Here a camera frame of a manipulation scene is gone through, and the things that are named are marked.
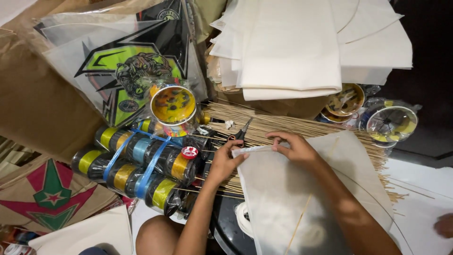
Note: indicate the bagged black green printed kites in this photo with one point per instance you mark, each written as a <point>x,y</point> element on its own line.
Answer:
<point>120,60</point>

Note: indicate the yellow printed spool in plastic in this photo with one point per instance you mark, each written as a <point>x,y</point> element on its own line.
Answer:
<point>173,104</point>

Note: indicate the white paper sheets with sticks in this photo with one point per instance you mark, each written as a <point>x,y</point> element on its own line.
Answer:
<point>421,198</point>

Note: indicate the brown paper sheet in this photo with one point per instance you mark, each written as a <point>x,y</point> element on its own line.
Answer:
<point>39,102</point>

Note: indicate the stack of white paper kites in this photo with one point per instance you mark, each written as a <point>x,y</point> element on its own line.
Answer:
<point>293,46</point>

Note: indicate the stack of brown paper kites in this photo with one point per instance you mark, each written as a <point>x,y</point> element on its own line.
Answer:
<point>14,155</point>

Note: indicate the person's bare leg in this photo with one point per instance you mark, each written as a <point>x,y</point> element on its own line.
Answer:
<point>159,235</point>

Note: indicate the white folded paper sheet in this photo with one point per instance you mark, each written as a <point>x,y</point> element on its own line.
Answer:
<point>92,233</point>

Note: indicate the bundle of thin bamboo sticks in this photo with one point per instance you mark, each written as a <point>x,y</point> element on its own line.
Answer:
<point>283,124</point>

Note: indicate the white paper kite with stick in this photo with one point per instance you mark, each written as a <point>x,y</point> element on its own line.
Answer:
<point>283,198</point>

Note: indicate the person's right hand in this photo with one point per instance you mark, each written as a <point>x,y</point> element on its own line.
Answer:
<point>300,150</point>

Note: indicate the red white bottle cap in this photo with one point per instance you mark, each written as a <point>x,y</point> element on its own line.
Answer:
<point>189,152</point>

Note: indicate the clear yellow spool in plastic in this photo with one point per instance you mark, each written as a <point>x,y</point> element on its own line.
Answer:
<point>391,124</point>

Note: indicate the small crumpled white paper scrap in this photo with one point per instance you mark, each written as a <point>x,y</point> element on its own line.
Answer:
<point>230,124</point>

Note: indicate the brown kite with star print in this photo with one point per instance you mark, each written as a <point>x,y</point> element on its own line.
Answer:
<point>53,198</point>

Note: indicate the person's left hand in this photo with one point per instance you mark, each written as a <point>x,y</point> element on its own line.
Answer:
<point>221,166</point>

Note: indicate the pile of packaged colourful items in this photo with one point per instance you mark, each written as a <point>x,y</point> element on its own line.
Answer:
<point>16,242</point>

